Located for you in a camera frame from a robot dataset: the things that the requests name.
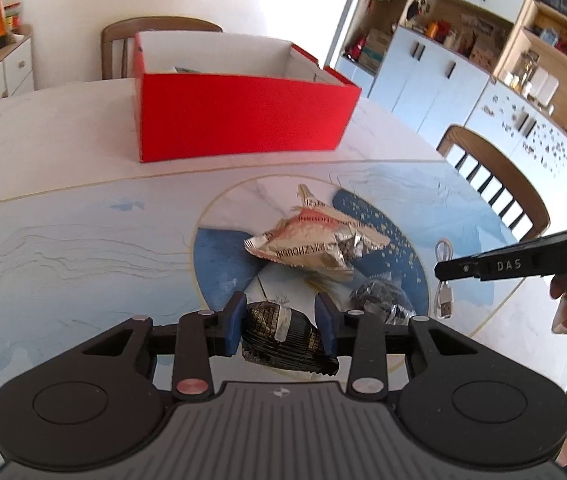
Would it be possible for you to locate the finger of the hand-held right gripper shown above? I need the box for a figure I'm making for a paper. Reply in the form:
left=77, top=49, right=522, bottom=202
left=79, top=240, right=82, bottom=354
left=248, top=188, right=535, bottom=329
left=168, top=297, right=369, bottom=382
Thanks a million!
left=433, top=226, right=567, bottom=283

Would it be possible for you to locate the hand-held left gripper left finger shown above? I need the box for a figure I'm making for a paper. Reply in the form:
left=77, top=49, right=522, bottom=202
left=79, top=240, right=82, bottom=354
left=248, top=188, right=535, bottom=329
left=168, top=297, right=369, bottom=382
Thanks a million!
left=71, top=291, right=248, bottom=402

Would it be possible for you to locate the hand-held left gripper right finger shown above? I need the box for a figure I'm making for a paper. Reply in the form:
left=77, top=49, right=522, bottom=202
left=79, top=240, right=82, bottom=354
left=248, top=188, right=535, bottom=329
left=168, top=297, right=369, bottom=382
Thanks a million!
left=314, top=292, right=484, bottom=401

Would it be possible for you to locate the black snack packet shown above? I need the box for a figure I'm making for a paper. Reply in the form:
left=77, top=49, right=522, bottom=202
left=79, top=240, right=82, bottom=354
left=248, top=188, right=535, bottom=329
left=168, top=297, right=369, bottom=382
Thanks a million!
left=241, top=300, right=340, bottom=377

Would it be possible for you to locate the red cardboard box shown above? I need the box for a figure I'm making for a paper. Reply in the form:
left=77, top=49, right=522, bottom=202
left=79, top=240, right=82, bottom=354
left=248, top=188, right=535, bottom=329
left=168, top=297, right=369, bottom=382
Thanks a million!
left=132, top=30, right=363, bottom=163

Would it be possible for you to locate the marble desktop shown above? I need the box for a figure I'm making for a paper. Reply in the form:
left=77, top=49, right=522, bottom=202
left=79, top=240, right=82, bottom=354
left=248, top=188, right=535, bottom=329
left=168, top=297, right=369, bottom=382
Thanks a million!
left=0, top=77, right=567, bottom=480

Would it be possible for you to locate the crumpled black packet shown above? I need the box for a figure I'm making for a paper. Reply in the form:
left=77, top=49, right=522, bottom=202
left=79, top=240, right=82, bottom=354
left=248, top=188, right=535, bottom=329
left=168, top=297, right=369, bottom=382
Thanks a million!
left=349, top=280, right=414, bottom=327

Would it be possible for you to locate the light wooden slatted chair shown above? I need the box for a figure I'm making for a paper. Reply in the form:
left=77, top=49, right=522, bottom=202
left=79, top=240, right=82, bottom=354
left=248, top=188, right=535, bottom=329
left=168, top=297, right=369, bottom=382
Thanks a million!
left=436, top=125, right=551, bottom=242

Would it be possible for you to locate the crumpled silver wrapper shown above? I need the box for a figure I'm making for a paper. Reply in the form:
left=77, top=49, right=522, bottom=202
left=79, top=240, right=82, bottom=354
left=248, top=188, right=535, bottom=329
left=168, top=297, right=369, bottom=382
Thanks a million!
left=244, top=184, right=389, bottom=283

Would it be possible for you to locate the glass storage jar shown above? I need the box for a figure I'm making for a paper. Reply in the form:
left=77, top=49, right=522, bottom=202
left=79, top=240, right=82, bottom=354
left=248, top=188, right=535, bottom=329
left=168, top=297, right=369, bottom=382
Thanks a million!
left=513, top=52, right=540, bottom=87

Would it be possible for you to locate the white wooden storage cabinet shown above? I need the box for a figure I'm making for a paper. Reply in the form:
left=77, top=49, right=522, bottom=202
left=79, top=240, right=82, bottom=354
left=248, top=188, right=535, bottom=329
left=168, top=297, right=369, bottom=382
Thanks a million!
left=333, top=0, right=567, bottom=221

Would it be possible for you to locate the cardboard storage box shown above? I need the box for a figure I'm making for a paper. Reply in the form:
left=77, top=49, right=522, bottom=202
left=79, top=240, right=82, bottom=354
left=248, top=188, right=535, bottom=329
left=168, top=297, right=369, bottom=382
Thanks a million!
left=363, top=27, right=394, bottom=74

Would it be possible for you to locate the red shelf item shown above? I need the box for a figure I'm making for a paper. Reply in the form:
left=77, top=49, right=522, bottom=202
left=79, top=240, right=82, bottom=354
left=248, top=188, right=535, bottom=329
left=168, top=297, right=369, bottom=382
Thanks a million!
left=345, top=35, right=369, bottom=63

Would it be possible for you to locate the dark wooden chair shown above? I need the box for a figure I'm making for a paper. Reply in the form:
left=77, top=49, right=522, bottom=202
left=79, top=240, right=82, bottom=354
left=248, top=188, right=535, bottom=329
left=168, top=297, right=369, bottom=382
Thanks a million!
left=101, top=16, right=224, bottom=81

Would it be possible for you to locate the red lid jar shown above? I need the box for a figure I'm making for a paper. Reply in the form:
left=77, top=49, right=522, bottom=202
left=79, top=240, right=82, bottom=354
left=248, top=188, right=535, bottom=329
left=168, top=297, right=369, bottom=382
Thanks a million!
left=4, top=2, right=23, bottom=36

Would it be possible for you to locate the white usb cable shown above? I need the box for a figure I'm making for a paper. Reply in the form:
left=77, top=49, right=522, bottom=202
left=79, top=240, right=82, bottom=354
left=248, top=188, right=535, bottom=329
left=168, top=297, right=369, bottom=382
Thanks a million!
left=433, top=238, right=457, bottom=318

